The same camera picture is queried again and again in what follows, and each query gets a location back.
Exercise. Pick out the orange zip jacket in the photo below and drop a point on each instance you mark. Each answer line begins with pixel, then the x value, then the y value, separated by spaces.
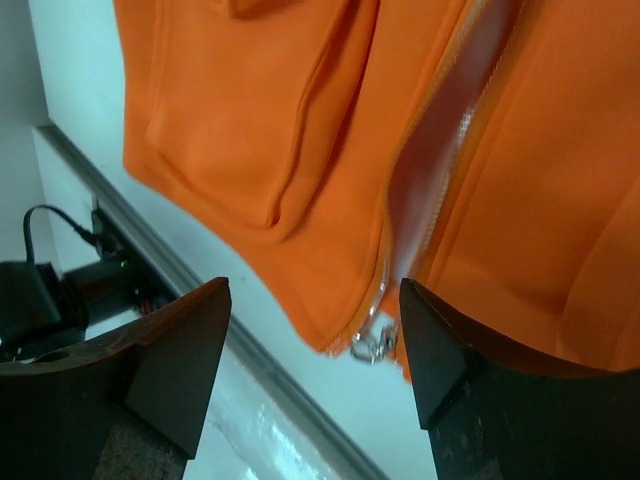
pixel 488 150

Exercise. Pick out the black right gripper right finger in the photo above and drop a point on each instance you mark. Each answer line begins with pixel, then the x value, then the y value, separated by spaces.
pixel 495 408

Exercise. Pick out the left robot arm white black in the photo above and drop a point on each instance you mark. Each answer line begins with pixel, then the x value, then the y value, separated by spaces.
pixel 43 311

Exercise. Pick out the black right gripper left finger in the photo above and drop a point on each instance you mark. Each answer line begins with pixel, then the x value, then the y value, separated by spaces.
pixel 128 404

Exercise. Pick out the aluminium table rail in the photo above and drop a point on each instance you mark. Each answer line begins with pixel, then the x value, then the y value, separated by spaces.
pixel 260 424

